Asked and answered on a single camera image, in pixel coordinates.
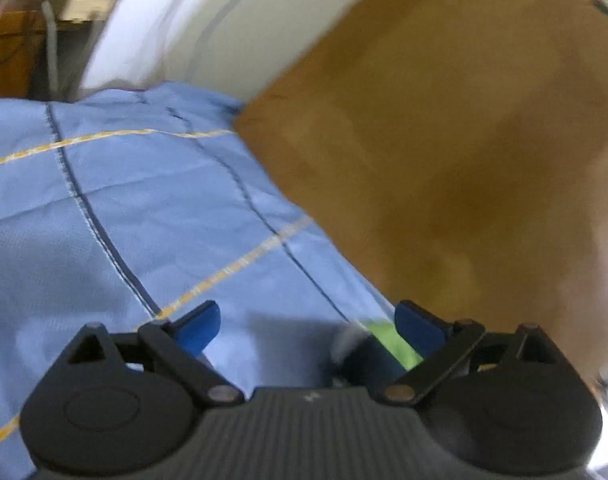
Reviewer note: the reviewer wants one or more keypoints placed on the wooden headboard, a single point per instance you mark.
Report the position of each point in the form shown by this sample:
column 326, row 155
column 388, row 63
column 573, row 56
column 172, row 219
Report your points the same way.
column 433, row 135

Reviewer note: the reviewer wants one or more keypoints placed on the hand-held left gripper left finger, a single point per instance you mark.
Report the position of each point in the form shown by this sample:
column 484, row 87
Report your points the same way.
column 200, row 329

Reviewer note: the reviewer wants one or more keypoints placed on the blue checked bedsheet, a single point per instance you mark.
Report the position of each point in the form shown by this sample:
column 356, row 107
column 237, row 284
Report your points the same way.
column 149, row 210

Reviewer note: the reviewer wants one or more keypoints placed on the navy sock with white stripe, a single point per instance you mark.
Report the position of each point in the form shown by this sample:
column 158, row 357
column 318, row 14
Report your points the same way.
column 371, row 360

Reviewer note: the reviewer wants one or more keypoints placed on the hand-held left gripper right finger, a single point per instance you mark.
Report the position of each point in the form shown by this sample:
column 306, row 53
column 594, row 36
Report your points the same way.
column 416, row 331

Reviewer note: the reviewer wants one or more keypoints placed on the wooden side furniture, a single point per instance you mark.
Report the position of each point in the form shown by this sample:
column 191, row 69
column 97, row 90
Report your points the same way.
column 9, row 45

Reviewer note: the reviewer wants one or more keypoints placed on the black tape strip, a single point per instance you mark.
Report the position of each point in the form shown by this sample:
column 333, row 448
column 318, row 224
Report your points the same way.
column 605, row 10

